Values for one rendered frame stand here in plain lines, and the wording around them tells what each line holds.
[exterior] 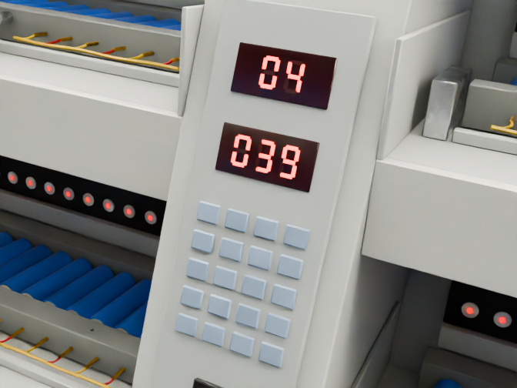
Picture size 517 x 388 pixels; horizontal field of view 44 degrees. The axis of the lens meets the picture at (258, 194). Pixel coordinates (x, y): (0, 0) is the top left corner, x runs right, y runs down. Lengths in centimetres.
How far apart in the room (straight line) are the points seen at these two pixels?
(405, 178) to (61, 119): 18
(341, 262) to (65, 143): 16
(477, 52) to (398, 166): 22
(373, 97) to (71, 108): 16
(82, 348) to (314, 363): 19
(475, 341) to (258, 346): 20
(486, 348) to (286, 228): 21
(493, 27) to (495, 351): 22
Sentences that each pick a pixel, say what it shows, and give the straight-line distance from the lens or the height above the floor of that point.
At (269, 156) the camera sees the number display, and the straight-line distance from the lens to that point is 28.
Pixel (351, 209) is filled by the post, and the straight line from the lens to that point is 28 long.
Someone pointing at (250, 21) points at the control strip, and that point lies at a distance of 29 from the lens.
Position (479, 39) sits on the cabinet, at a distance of 48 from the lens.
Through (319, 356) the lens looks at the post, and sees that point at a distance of 29.
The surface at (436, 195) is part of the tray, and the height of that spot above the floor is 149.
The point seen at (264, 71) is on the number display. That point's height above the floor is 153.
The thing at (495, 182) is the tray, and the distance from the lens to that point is 27.
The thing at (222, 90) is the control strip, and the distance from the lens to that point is 30.
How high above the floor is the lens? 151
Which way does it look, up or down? 7 degrees down
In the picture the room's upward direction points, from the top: 12 degrees clockwise
